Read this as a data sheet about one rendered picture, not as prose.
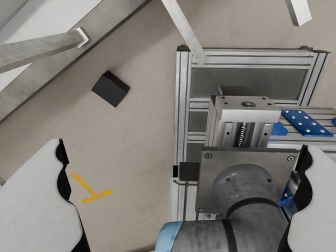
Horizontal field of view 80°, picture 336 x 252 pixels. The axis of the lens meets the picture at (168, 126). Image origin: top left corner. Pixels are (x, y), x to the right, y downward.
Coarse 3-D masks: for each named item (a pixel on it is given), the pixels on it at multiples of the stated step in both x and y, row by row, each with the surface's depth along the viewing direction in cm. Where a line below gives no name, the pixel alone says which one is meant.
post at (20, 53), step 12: (48, 36) 49; (60, 36) 54; (72, 36) 59; (84, 36) 65; (0, 48) 35; (12, 48) 38; (24, 48) 40; (36, 48) 43; (48, 48) 47; (60, 48) 52; (0, 60) 34; (12, 60) 36; (24, 60) 40; (36, 60) 46; (0, 72) 36
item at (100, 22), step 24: (120, 0) 62; (144, 0) 62; (96, 24) 65; (120, 24) 69; (72, 48) 69; (24, 72) 74; (48, 72) 74; (0, 96) 80; (24, 96) 79; (0, 120) 85
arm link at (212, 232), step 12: (168, 228) 38; (180, 228) 38; (192, 228) 38; (204, 228) 37; (216, 228) 37; (168, 240) 36; (180, 240) 36; (192, 240) 36; (204, 240) 35; (216, 240) 35
